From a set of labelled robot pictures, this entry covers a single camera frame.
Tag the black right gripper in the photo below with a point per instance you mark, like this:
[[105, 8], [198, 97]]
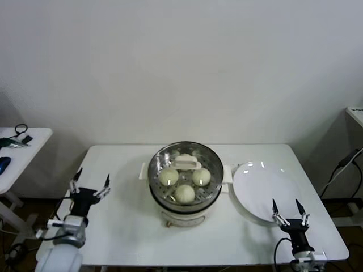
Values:
[[297, 231]]

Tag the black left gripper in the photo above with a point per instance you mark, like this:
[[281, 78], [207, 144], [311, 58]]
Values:
[[83, 201]]

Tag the white steamed baozi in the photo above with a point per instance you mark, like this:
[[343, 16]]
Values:
[[185, 155], [184, 194], [202, 177], [168, 176]]

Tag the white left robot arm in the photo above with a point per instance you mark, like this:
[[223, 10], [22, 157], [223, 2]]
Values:
[[59, 258]]

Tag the perforated steel steamer basket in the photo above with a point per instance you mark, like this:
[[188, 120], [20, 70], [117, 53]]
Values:
[[227, 173]]

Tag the white round plate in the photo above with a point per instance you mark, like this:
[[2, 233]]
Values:
[[261, 187]]

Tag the white side table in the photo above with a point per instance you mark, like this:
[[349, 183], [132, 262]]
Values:
[[34, 147]]

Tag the small black device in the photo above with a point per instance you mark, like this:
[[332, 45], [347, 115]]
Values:
[[27, 139]]

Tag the black power adapter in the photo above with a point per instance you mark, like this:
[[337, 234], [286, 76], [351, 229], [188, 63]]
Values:
[[347, 158]]

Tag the blue object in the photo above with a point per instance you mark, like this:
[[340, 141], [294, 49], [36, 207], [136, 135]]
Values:
[[4, 164]]

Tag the cream electric cooker base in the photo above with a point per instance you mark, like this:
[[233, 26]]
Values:
[[184, 219]]

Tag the white side cabinet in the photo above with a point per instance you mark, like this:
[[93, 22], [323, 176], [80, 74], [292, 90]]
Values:
[[356, 117]]

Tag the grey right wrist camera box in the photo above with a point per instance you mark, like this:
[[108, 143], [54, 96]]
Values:
[[312, 256]]

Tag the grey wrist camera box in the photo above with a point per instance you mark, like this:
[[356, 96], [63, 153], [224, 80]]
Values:
[[312, 256], [51, 223]]

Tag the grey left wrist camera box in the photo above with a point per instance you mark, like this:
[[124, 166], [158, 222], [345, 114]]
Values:
[[51, 223]]

